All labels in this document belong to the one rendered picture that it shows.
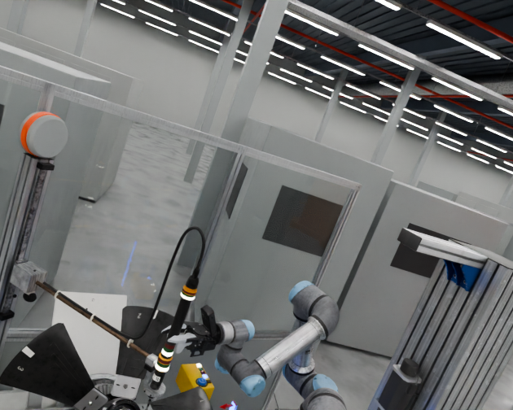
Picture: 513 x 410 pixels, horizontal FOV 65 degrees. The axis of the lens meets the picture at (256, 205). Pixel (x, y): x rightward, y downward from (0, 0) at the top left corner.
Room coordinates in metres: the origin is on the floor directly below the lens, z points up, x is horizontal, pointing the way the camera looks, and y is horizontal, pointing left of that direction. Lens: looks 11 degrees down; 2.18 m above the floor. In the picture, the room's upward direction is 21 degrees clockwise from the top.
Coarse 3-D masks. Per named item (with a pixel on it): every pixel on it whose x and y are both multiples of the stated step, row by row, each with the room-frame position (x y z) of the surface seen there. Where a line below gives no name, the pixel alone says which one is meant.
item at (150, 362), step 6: (150, 360) 1.14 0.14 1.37; (156, 360) 1.15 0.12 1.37; (144, 366) 1.14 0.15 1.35; (150, 366) 1.14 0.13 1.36; (150, 372) 1.13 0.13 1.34; (144, 378) 1.14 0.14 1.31; (150, 378) 1.14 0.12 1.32; (144, 384) 1.14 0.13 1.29; (150, 384) 1.15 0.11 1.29; (162, 384) 1.17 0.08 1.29; (144, 390) 1.12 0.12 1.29; (150, 390) 1.12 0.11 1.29; (156, 390) 1.13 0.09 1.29; (162, 390) 1.14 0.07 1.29; (156, 396) 1.12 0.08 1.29
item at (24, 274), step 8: (16, 264) 1.34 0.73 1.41; (24, 264) 1.36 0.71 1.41; (32, 264) 1.38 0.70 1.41; (16, 272) 1.33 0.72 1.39; (24, 272) 1.31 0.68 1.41; (32, 272) 1.33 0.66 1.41; (40, 272) 1.35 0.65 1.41; (16, 280) 1.32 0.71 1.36; (24, 280) 1.31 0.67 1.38; (32, 280) 1.31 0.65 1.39; (40, 280) 1.35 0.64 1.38; (24, 288) 1.31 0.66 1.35; (32, 288) 1.32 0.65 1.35; (40, 288) 1.36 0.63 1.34
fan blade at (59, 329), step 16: (48, 336) 1.05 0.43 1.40; (64, 336) 1.07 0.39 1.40; (48, 352) 1.04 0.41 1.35; (64, 352) 1.06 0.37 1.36; (32, 368) 1.03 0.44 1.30; (48, 368) 1.04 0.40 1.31; (64, 368) 1.05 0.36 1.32; (80, 368) 1.06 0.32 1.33; (16, 384) 1.01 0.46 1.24; (32, 384) 1.03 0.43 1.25; (48, 384) 1.04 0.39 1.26; (64, 384) 1.05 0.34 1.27; (80, 384) 1.06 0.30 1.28; (64, 400) 1.05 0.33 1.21
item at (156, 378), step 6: (198, 270) 1.14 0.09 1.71; (192, 276) 1.14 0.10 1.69; (186, 282) 1.14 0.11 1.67; (192, 282) 1.13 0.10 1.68; (198, 282) 1.14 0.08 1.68; (192, 288) 1.13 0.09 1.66; (156, 372) 1.13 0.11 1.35; (156, 378) 1.13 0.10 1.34; (162, 378) 1.14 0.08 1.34; (156, 384) 1.13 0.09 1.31; (150, 396) 1.13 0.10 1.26
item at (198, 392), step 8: (184, 392) 1.31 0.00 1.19; (192, 392) 1.32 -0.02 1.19; (200, 392) 1.34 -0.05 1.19; (160, 400) 1.23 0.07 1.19; (168, 400) 1.24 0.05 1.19; (176, 400) 1.25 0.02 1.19; (184, 400) 1.27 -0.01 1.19; (192, 400) 1.29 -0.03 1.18; (208, 400) 1.32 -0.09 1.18; (152, 408) 1.18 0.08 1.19; (160, 408) 1.19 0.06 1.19; (168, 408) 1.20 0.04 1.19; (176, 408) 1.22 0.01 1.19; (184, 408) 1.23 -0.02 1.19; (192, 408) 1.25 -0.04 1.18; (200, 408) 1.27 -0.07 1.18; (208, 408) 1.29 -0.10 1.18
